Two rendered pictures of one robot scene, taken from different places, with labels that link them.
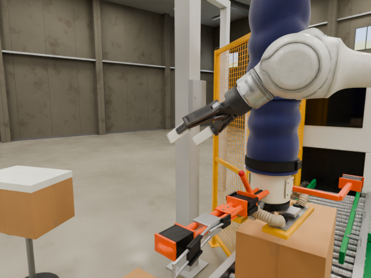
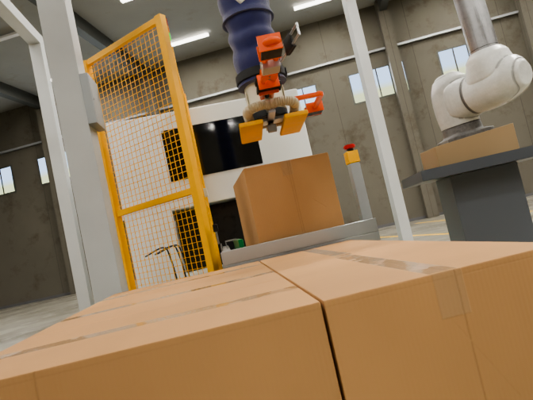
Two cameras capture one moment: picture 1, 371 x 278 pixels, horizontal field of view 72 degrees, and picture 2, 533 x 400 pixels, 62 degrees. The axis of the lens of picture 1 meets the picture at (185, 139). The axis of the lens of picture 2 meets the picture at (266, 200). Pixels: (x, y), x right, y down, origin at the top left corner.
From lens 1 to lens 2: 1.43 m
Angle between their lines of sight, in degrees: 45
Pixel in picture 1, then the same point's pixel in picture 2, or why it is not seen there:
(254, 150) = (251, 58)
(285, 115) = (266, 25)
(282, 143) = not seen: hidden behind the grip
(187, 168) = (101, 204)
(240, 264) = (258, 205)
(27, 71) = not seen: outside the picture
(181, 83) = (66, 81)
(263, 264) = (280, 190)
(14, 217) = not seen: outside the picture
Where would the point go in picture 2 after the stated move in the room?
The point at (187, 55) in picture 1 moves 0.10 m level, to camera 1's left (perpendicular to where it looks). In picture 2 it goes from (70, 44) to (51, 41)
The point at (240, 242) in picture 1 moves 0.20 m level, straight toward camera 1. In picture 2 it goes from (251, 178) to (274, 168)
